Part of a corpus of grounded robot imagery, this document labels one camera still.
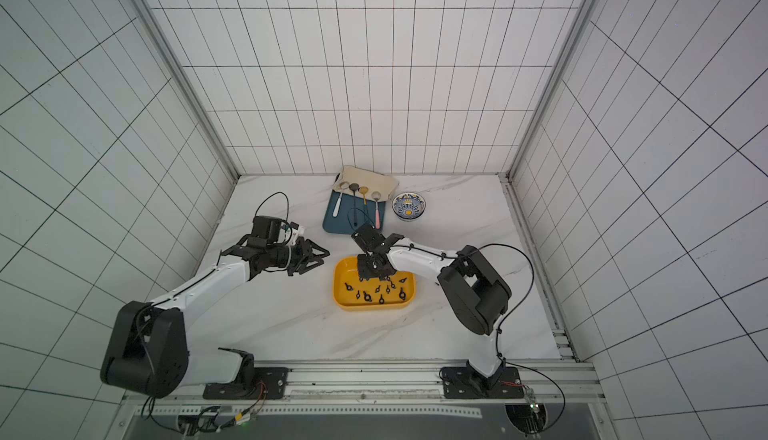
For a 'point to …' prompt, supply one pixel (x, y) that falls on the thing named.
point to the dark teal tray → (346, 213)
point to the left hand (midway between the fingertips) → (323, 260)
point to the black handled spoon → (354, 187)
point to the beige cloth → (374, 182)
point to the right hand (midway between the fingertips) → (356, 273)
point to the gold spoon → (363, 190)
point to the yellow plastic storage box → (351, 293)
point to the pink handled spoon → (376, 195)
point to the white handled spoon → (343, 186)
